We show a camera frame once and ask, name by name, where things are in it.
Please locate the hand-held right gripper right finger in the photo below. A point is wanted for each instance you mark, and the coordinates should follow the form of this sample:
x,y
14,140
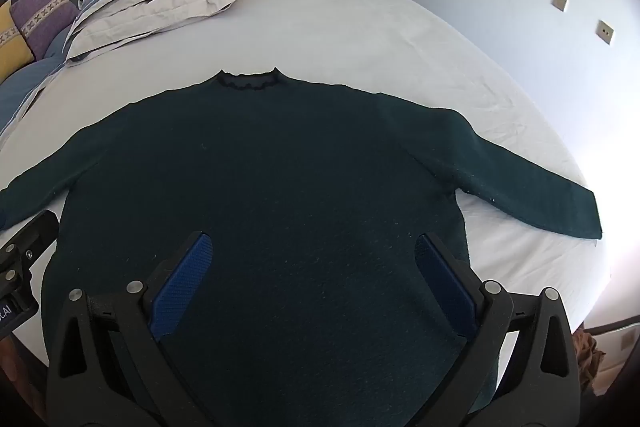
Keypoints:
x,y
445,284

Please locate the blue pillow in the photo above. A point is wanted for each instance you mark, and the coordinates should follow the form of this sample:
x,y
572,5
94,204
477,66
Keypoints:
x,y
25,87

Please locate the dark green sweater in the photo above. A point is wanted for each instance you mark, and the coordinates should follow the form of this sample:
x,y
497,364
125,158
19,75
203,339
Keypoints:
x,y
300,207

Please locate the bed with white sheet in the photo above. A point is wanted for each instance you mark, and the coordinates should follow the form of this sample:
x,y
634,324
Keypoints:
x,y
350,32

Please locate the beige wall socket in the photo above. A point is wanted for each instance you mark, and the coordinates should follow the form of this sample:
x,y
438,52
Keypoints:
x,y
560,2
606,32

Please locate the purple patterned pillow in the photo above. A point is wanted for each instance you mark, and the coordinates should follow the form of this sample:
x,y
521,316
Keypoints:
x,y
42,14

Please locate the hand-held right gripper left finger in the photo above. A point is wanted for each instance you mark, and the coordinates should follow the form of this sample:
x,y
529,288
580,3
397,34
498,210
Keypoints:
x,y
182,287

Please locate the brown crumpled object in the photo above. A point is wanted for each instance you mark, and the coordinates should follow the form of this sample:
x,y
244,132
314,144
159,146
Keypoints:
x,y
590,357

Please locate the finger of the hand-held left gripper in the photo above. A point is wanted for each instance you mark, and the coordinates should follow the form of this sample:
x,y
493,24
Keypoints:
x,y
30,242

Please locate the yellow patterned pillow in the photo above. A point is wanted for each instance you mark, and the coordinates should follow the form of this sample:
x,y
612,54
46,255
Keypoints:
x,y
12,44

